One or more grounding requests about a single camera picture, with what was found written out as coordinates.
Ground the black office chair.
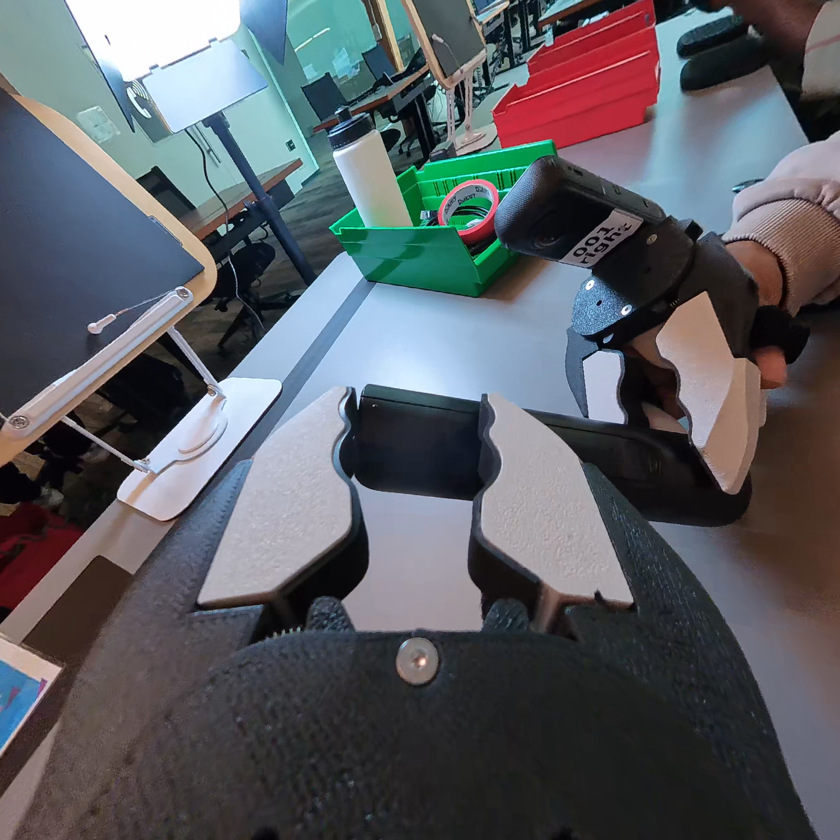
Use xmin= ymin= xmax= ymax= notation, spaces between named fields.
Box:
xmin=215 ymin=239 xmax=298 ymax=350

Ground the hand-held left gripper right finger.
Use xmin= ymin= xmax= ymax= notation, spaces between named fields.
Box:
xmin=469 ymin=392 xmax=635 ymax=636

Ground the red storage crate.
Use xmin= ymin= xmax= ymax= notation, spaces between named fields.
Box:
xmin=0 ymin=502 xmax=84 ymax=611

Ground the wooden office desk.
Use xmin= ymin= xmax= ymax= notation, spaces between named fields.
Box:
xmin=177 ymin=157 xmax=306 ymax=245

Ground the printed paper sheet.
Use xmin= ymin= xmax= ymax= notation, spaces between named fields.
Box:
xmin=0 ymin=633 xmax=64 ymax=757

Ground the person's right forearm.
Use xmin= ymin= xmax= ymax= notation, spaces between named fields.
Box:
xmin=722 ymin=131 xmax=840 ymax=316

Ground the thin white-tipped wire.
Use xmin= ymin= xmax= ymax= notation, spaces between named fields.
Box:
xmin=87 ymin=289 xmax=196 ymax=336

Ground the black oval pad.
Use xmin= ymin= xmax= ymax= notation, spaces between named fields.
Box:
xmin=679 ymin=36 xmax=773 ymax=94
xmin=676 ymin=13 xmax=750 ymax=59

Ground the person's right hand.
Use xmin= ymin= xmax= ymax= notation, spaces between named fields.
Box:
xmin=626 ymin=239 xmax=790 ymax=421

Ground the green plastic bin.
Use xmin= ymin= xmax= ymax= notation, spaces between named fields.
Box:
xmin=328 ymin=140 xmax=557 ymax=298

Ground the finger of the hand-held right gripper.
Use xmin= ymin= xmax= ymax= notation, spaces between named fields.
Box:
xmin=566 ymin=329 xmax=627 ymax=422
xmin=654 ymin=290 xmax=767 ymax=495

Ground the red tape roll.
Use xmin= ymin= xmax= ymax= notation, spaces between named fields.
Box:
xmin=437 ymin=178 xmax=501 ymax=240

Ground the black ethernet cable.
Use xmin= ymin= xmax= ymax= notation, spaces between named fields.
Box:
xmin=420 ymin=205 xmax=497 ymax=252

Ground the white water bottle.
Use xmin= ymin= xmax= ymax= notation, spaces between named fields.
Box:
xmin=327 ymin=108 xmax=414 ymax=229

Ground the red plastic bin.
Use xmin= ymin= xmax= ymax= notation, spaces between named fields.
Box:
xmin=527 ymin=0 xmax=657 ymax=76
xmin=492 ymin=49 xmax=660 ymax=151

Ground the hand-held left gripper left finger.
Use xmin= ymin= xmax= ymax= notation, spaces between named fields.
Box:
xmin=197 ymin=386 xmax=368 ymax=623

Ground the black light stand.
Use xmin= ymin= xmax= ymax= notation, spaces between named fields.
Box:
xmin=200 ymin=115 xmax=319 ymax=287

